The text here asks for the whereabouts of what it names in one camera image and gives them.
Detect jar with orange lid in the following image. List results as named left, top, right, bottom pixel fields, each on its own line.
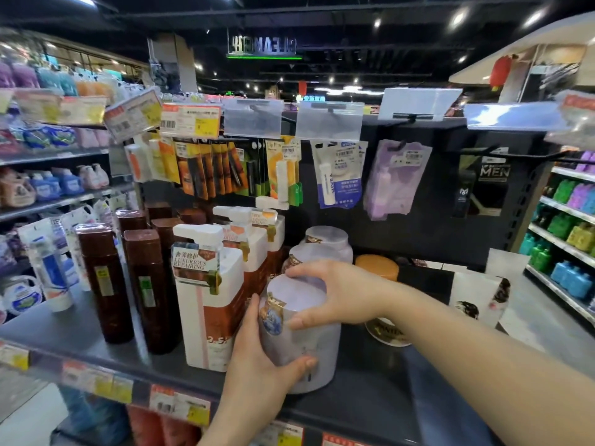
left=354, top=254, right=400, bottom=282

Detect side shelving unit with bottles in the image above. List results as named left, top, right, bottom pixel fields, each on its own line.
left=0, top=28, right=149, bottom=321

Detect round white blue refill pack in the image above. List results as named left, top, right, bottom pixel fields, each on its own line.
left=1, top=275, right=43, bottom=316

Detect hanging green yellow packets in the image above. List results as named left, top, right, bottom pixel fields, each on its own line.
left=244, top=135, right=304, bottom=208

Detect person's right forearm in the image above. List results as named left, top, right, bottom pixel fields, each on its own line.
left=393, top=281, right=595, bottom=446

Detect purple hanging packet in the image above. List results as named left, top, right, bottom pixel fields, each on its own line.
left=364, top=139, right=433, bottom=221

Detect black store shelf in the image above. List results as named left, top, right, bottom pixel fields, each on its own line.
left=0, top=274, right=421, bottom=446

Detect brown detergent jug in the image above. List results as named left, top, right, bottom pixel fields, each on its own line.
left=0, top=168, right=37, bottom=208

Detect hanging price tag with label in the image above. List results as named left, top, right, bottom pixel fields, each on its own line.
left=104, top=88, right=163, bottom=143
left=545, top=90, right=595, bottom=150
left=160, top=104, right=222, bottom=140

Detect red lantern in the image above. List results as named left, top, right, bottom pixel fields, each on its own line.
left=489, top=55, right=516, bottom=91

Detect white blue lip balm packet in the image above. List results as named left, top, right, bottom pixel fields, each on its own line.
left=311, top=140, right=369, bottom=210

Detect row of pale shelf labels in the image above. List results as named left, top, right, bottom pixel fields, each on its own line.
left=0, top=88, right=108, bottom=127

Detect empty clear tag holder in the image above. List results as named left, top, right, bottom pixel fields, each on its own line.
left=464, top=102, right=573, bottom=132
left=378, top=87, right=464, bottom=122
left=295, top=101, right=365, bottom=142
left=223, top=98, right=284, bottom=139

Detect black hanging packet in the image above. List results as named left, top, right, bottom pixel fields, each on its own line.
left=452, top=152, right=513, bottom=218

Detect row of pastel bottles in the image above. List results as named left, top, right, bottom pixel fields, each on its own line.
left=0, top=58, right=140, bottom=99

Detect black pegboard panel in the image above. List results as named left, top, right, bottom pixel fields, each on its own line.
left=137, top=115, right=551, bottom=274

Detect white pump bottle orange label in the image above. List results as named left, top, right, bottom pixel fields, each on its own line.
left=251, top=196, right=290, bottom=277
left=171, top=224, right=245, bottom=372
left=212, top=206, right=269, bottom=300

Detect hanging sign with green light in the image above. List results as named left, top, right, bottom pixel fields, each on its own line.
left=226, top=28, right=304, bottom=61

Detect row of blue refill bags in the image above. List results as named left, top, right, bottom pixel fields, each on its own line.
left=0, top=124, right=111, bottom=153

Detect person's right hand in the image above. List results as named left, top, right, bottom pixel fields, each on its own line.
left=284, top=260, right=401, bottom=331

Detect jar with gold label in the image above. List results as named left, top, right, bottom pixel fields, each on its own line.
left=364, top=317, right=412, bottom=348

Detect white jar with lid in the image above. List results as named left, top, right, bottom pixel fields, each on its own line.
left=283, top=243, right=355, bottom=275
left=304, top=226, right=354, bottom=252

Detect blue bottles under shelf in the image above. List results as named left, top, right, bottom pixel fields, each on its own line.
left=57, top=384, right=132, bottom=446

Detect printed hair picture box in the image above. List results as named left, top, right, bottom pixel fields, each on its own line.
left=448, top=248, right=518, bottom=328

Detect row of black orange packets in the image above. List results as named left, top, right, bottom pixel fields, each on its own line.
left=174, top=138, right=249, bottom=201

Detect person's left forearm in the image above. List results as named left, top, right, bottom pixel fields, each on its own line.
left=197, top=413, right=280, bottom=446

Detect pink pump bottles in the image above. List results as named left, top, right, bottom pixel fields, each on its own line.
left=77, top=163, right=111, bottom=191

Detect beige canopy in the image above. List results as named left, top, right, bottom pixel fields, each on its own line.
left=448, top=13, right=595, bottom=87

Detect group of brown shampoo bottles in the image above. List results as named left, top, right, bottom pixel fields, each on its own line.
left=74, top=202, right=208, bottom=355

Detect person's left hand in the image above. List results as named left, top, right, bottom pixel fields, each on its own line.
left=218, top=293, right=319, bottom=425

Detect blue white pump bottles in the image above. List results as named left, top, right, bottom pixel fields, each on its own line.
left=29, top=169, right=85, bottom=202

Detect store pillar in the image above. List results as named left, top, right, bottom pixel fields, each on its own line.
left=147, top=33, right=199, bottom=94

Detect red bottles under shelf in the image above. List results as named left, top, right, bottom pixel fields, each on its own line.
left=126, top=405, right=201, bottom=446

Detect white jar with blue label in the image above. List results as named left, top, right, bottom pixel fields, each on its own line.
left=258, top=274, right=343, bottom=395

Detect red yellow shelf price label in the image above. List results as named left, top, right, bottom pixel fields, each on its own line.
left=148, top=384, right=213, bottom=428
left=258, top=420, right=306, bottom=446

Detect shelving with green blue bottles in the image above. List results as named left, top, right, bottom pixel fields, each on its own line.
left=517, top=151, right=595, bottom=328

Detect strip of shelf price labels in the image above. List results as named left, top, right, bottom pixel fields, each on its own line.
left=60, top=361, right=135, bottom=405

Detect hanging white orange packets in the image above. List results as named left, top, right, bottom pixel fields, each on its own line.
left=125, top=134, right=182, bottom=185

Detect white blue tube pack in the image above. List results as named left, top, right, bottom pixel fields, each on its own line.
left=18, top=218, right=75, bottom=313

